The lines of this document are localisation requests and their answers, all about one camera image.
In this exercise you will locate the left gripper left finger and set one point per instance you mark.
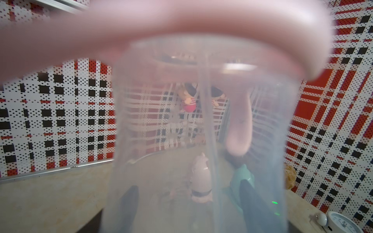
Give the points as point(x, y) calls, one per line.
point(118, 218)

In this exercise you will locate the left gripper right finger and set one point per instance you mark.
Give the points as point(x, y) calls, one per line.
point(257, 215)

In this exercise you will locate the mint green bottle cap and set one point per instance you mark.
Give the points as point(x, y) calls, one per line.
point(242, 173)

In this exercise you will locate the pink pig cap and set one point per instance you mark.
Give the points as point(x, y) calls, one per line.
point(200, 182)

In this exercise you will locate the clear baby bottle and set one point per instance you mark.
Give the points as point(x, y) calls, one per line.
point(156, 142)

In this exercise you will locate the brown teddy bear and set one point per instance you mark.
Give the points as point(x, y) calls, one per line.
point(290, 176)

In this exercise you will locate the small white alarm clock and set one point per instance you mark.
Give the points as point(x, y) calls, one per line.
point(334, 222)

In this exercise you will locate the doll with blue pants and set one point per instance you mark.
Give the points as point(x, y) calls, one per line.
point(216, 94)

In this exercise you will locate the doll with pink pants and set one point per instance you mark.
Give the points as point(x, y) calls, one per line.
point(186, 93)

